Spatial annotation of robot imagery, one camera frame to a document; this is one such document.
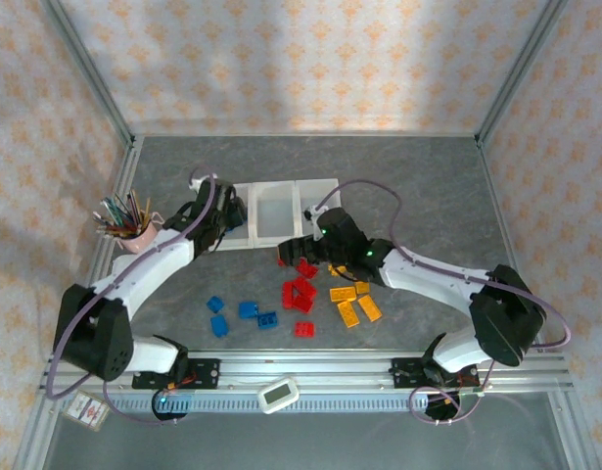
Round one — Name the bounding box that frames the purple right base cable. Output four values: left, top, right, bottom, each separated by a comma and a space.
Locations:
409, 359, 496, 425

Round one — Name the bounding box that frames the aluminium table side rail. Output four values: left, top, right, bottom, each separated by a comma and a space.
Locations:
475, 139, 585, 470
11, 139, 145, 470

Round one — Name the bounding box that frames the printed card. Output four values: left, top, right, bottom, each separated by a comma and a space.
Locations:
63, 390, 111, 433

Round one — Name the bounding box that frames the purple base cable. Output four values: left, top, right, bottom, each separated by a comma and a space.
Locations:
409, 359, 496, 425
102, 379, 189, 426

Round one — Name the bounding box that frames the white digital timer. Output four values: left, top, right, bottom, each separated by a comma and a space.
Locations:
257, 376, 301, 416

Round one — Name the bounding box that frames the white plastic bin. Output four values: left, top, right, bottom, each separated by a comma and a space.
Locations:
248, 181, 302, 250
214, 183, 256, 253
294, 179, 345, 242

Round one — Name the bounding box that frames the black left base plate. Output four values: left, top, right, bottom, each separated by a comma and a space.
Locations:
131, 358, 222, 392

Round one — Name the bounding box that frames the pink cup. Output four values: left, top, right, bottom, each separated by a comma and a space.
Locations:
117, 211, 163, 255

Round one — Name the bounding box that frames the grey slotted cable duct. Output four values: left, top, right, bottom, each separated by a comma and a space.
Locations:
104, 393, 461, 413

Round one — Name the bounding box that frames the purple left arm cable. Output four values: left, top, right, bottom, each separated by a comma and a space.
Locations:
44, 167, 218, 400

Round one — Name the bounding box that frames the aluminium mounting rail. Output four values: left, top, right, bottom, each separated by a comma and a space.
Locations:
39, 350, 575, 395

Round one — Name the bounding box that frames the aluminium frame crossbar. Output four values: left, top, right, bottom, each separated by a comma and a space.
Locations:
131, 129, 483, 140

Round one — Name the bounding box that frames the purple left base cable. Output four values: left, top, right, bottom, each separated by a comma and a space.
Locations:
102, 379, 189, 426

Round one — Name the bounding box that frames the aluminium frame post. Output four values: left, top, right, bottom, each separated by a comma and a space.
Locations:
43, 0, 138, 148
474, 0, 571, 148

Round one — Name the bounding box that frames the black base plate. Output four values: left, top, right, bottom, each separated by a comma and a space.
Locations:
131, 358, 222, 392
390, 357, 482, 392

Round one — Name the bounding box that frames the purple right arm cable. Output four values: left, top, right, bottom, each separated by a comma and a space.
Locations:
313, 179, 573, 352

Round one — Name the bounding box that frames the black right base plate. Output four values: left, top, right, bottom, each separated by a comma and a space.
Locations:
390, 357, 482, 392

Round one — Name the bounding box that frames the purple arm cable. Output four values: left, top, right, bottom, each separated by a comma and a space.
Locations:
313, 179, 573, 352
44, 167, 218, 400

